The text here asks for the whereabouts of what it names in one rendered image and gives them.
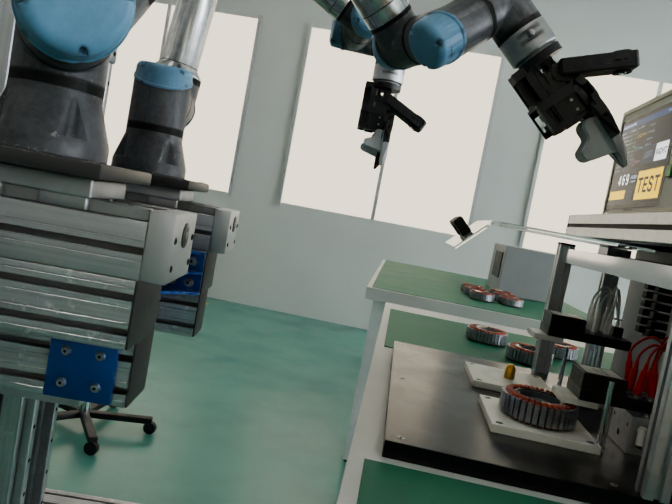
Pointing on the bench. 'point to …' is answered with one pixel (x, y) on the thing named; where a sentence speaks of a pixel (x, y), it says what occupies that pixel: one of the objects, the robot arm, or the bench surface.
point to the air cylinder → (627, 429)
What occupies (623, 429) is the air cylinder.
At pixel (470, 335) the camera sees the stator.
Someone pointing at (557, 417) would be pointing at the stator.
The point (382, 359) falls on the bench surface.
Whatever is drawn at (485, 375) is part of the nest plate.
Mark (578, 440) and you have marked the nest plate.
